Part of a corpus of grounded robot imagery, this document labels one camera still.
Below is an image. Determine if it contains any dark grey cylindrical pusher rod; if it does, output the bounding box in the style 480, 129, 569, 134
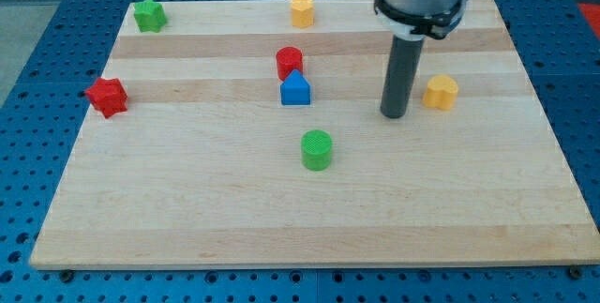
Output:
380, 37, 424, 119

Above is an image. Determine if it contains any yellow heart block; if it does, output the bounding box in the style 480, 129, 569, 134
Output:
422, 75, 459, 111

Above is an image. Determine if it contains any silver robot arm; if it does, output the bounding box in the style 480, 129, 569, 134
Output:
373, 0, 468, 119

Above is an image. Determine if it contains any blue triangle block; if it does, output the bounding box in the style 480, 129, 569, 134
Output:
279, 69, 311, 106

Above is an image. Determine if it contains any red cylinder block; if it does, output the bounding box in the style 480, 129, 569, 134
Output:
276, 47, 303, 82

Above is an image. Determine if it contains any yellow hexagon block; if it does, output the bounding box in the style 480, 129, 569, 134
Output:
290, 0, 314, 28

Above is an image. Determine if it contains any green cylinder block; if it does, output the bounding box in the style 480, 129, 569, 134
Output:
301, 129, 333, 171

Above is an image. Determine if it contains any light wooden board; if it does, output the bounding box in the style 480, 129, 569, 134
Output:
30, 0, 599, 270

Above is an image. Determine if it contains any green star block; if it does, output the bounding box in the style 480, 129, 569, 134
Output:
133, 0, 168, 33

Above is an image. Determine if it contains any red star block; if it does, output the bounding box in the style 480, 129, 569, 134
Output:
84, 78, 128, 119

